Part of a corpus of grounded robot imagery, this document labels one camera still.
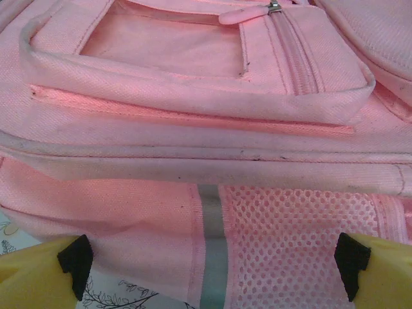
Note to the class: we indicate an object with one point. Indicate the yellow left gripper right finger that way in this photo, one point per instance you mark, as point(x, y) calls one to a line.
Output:
point(383, 277)

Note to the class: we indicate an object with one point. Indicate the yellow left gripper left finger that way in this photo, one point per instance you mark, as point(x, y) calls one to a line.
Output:
point(32, 280)

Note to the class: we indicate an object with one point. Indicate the pink school backpack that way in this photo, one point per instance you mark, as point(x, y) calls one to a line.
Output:
point(206, 128)

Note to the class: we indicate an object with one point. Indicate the floral table cover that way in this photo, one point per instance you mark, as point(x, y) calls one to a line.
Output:
point(106, 296)

